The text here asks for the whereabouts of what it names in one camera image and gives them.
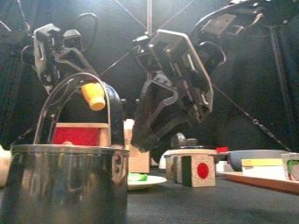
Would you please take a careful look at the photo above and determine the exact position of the yellow toy corn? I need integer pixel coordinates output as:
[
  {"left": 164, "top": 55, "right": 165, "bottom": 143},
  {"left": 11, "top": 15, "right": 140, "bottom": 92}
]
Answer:
[{"left": 80, "top": 82, "right": 108, "bottom": 112}]

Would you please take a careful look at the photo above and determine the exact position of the cube with red circle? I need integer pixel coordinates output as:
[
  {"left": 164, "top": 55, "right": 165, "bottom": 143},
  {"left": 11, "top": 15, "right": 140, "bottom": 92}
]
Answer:
[{"left": 180, "top": 153, "right": 217, "bottom": 188}]

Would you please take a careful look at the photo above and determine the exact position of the wooden box with red inside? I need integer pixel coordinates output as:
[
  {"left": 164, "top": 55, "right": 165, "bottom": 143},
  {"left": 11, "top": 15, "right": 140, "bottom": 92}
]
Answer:
[{"left": 51, "top": 118, "right": 152, "bottom": 175}]

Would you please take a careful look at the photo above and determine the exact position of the green toy vegetable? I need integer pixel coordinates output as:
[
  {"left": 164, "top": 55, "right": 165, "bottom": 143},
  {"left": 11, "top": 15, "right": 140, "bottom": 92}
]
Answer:
[{"left": 127, "top": 171, "right": 149, "bottom": 183}]

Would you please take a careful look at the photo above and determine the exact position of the white plate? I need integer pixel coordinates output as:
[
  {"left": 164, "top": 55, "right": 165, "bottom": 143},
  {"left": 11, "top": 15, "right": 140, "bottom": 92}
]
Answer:
[{"left": 127, "top": 174, "right": 169, "bottom": 191}]

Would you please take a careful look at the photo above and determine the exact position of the grey bowl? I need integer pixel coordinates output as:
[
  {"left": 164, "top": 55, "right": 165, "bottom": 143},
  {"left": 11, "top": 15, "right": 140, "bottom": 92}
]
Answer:
[{"left": 227, "top": 149, "right": 292, "bottom": 172}]

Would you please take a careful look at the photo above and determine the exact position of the yellow flat block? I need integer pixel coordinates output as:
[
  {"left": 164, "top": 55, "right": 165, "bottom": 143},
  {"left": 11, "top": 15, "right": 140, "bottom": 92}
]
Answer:
[{"left": 240, "top": 157, "right": 285, "bottom": 168}]

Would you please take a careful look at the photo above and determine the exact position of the white flat block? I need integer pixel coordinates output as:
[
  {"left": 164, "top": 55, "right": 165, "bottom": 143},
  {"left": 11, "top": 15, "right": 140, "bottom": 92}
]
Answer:
[{"left": 240, "top": 165, "right": 287, "bottom": 181}]

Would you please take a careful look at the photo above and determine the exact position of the wooden tray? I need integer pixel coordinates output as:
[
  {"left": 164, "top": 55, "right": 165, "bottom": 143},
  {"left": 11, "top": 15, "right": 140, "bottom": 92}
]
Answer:
[{"left": 220, "top": 171, "right": 299, "bottom": 194}]

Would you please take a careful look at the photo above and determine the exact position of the white round object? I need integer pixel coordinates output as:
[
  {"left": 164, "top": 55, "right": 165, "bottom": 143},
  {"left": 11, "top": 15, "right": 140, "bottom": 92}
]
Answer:
[{"left": 0, "top": 144, "right": 13, "bottom": 188}]

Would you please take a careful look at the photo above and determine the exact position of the cube with green print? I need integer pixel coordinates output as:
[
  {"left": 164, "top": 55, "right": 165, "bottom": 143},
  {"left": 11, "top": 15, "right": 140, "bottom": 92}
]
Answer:
[{"left": 280, "top": 152, "right": 299, "bottom": 182}]

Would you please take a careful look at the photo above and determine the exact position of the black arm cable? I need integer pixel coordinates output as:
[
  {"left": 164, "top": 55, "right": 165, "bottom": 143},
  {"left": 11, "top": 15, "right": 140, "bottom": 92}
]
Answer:
[{"left": 69, "top": 12, "right": 99, "bottom": 51}]

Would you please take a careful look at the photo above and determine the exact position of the metal frame rod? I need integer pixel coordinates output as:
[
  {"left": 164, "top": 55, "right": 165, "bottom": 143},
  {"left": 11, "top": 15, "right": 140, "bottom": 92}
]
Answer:
[{"left": 145, "top": 0, "right": 155, "bottom": 39}]

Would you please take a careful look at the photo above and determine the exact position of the steel pot with handle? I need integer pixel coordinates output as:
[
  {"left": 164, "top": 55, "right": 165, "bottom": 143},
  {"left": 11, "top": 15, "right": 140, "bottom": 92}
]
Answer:
[{"left": 0, "top": 72, "right": 131, "bottom": 224}]

